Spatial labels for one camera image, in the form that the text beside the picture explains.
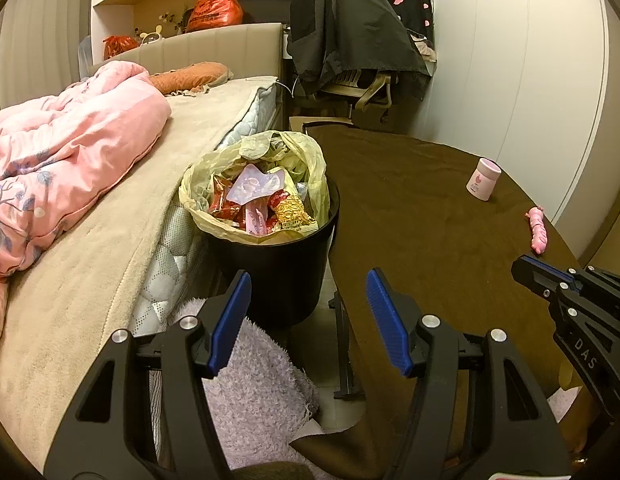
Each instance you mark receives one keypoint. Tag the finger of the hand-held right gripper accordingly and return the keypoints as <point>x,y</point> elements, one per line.
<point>605,292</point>
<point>545,280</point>

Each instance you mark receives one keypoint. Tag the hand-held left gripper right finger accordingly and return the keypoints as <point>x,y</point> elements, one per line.
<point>387,322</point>

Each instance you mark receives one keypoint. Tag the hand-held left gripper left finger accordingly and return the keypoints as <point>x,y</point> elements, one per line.
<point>229,325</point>

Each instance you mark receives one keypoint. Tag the black waste bin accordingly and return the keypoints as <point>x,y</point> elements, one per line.
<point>280,280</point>

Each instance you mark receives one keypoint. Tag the red wrapper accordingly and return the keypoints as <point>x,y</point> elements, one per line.
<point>222,200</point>

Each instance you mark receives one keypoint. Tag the red and gold snack packet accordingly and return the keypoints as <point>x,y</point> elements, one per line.
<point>290,210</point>

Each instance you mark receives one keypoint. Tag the lavender wrapper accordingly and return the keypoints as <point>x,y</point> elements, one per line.
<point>252,185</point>

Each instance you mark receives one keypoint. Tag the pink pig toy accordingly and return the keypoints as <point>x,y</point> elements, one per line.
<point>537,230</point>

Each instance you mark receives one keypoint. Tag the black folding table leg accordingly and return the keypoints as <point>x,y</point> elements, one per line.
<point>347,355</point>

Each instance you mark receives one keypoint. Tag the lavender fluffy cloth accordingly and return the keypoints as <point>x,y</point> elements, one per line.
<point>260,385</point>

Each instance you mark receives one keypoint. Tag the person's bare leg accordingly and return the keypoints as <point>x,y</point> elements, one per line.
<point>577,420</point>

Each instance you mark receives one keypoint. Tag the pink and white jar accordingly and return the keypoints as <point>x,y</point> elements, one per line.
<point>482,180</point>

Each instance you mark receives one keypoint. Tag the beige fleece bed blanket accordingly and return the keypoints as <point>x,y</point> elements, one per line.
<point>89,270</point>

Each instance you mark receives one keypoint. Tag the cardboard box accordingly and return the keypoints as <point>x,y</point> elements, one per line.
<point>300,122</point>

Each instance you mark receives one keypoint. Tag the beige chair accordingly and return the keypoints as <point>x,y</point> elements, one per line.
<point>372,90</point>

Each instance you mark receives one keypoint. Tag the pink floral quilt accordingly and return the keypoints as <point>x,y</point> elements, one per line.
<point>79,130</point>

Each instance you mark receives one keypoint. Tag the orange frilled pillow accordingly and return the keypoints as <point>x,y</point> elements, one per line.
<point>194,75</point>

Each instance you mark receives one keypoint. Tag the beige garment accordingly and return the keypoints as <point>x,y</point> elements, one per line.
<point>426,49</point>

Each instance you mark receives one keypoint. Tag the beige upholstered bed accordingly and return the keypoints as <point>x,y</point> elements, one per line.
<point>214,45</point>

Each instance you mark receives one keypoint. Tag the black jacket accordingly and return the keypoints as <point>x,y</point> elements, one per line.
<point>350,30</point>

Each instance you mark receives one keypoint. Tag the white rabbit toy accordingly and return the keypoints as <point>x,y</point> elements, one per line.
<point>152,36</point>

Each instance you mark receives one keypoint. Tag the small orange plastic bag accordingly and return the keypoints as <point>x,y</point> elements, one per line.
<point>117,46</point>

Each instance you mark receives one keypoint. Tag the dried flower bunch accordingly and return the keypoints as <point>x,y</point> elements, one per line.
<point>174,19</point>

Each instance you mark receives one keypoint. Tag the large orange plastic bag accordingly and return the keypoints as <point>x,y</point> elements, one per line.
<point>214,12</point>

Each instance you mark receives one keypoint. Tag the grey vertical curtain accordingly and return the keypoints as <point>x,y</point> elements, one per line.
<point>39,35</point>

